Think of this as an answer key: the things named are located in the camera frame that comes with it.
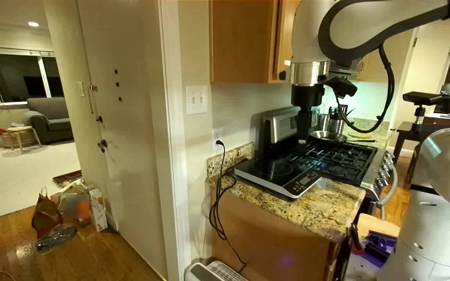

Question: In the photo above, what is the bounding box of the white door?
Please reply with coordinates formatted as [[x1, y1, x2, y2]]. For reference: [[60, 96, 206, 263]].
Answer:
[[74, 0, 168, 280]]

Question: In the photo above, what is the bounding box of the small light wooden table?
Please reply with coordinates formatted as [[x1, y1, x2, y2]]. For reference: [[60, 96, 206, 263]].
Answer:
[[4, 124, 43, 155]]

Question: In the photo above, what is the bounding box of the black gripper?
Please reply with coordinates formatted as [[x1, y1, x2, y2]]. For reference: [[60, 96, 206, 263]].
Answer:
[[290, 85, 326, 144]]

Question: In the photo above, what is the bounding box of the dark bag on floor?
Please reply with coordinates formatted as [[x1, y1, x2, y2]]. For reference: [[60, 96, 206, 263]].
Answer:
[[35, 225, 78, 253]]

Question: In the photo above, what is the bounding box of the white wall switch by door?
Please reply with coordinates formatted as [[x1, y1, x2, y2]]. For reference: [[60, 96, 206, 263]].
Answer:
[[74, 80, 87, 100]]

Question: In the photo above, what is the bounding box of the black cooktop power cable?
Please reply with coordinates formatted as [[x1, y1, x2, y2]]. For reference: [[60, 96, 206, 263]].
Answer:
[[206, 139, 249, 272]]

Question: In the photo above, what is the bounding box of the orange item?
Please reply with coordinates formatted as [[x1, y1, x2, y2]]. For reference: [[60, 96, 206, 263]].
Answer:
[[73, 199, 92, 222]]

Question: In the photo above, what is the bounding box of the brown paper bag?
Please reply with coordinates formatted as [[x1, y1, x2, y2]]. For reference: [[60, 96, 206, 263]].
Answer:
[[29, 191, 64, 241]]

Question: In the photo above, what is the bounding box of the purple box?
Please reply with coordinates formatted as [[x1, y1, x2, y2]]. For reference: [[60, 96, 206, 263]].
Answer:
[[362, 228, 401, 271]]

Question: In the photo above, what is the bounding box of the granite counter base cabinet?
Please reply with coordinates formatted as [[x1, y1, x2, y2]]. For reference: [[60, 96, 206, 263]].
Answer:
[[206, 143, 367, 281]]

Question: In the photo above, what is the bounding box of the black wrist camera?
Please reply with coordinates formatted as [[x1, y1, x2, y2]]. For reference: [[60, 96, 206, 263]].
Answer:
[[321, 74, 359, 100]]

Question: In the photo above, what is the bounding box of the grey sofa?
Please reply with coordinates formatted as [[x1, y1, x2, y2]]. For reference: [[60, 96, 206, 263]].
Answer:
[[21, 96, 74, 146]]

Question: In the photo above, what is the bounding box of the white bag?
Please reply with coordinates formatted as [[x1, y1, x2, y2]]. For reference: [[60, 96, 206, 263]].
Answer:
[[85, 186, 109, 233]]

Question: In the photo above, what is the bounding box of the black induction cooktop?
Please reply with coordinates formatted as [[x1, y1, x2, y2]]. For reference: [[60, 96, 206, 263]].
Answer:
[[232, 155, 324, 202]]

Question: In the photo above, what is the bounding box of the white floor appliance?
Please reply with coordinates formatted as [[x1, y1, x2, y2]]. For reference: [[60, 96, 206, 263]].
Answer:
[[184, 258, 248, 281]]

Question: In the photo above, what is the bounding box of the wooden wall cabinet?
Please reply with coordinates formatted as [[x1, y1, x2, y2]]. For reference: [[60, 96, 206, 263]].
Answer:
[[207, 0, 301, 86]]

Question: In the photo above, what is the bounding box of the black camera on tripod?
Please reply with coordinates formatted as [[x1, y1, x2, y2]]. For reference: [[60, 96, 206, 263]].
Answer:
[[401, 91, 442, 125]]

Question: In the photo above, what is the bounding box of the dark window with blinds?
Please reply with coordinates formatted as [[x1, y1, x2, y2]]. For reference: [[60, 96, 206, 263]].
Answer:
[[0, 46, 65, 108]]

